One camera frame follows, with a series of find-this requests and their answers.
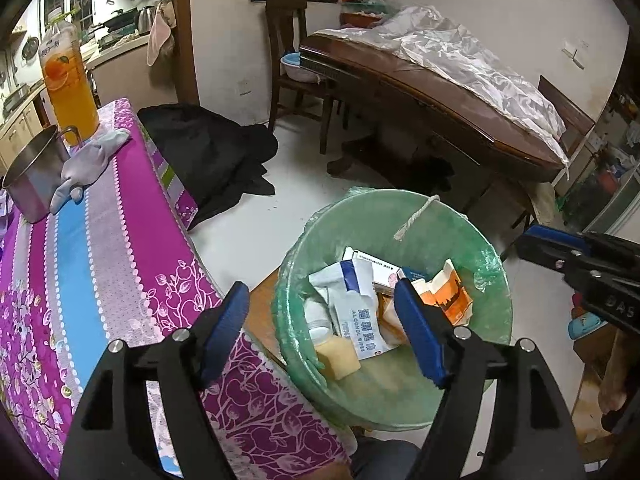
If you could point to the wooden door frame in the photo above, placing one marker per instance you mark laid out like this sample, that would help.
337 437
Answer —
185 35

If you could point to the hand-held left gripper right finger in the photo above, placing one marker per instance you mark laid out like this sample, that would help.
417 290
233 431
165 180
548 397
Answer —
420 330

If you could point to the white plastic bottle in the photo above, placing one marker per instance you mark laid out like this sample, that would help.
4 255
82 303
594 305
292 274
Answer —
317 320

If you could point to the glass display cabinet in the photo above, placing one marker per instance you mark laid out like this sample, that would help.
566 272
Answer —
610 185

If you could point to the orange juice bottle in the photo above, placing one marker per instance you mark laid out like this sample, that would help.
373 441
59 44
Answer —
72 105

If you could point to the person's leg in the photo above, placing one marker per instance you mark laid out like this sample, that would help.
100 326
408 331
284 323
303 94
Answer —
385 460

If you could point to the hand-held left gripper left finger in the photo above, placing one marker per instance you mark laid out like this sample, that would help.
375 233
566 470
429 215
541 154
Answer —
225 325

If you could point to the steel kettle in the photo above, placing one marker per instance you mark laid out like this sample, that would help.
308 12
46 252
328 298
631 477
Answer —
145 20

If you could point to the black cloth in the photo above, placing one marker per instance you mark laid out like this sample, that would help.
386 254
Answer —
210 160

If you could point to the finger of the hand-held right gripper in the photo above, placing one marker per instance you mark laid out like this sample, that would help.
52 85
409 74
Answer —
550 242

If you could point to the yellow sponge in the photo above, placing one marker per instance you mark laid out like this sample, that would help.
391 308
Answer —
340 360

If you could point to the small plastic basin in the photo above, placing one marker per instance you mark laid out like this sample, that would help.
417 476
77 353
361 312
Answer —
295 67

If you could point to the dark wooden table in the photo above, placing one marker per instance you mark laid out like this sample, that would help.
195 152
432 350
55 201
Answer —
450 105

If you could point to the black wok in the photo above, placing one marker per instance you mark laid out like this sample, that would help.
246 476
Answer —
115 19

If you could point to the pink hanging towel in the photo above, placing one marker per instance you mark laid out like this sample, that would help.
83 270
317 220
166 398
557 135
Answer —
160 35

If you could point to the grey cloth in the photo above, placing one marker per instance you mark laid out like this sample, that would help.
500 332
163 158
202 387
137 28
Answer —
90 160

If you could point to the cream kitchen counter cabinets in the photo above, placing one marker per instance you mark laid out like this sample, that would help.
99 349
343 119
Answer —
20 130

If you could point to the blue plastic item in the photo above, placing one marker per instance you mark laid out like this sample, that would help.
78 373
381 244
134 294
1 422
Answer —
582 327

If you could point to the white pink cardboard box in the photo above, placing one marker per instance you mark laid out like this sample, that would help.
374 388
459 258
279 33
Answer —
380 272

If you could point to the white plastic sheet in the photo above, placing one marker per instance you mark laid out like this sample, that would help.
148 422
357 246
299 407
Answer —
475 65

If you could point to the hanging round pan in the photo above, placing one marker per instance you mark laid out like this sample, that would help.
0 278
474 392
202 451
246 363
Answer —
31 48

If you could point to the floral purple tablecloth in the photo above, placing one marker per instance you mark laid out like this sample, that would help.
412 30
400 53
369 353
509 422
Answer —
125 260

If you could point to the white blue wipes packet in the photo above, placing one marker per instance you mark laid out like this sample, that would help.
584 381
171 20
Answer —
357 330

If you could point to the orange carton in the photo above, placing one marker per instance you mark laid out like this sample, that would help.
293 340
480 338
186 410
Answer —
450 295

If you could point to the steel pot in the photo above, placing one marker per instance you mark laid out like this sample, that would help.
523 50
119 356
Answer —
35 180

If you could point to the red plastic tub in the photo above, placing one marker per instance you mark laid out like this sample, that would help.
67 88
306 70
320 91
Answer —
360 21

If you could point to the green plastic bin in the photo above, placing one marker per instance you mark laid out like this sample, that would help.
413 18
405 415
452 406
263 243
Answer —
400 400

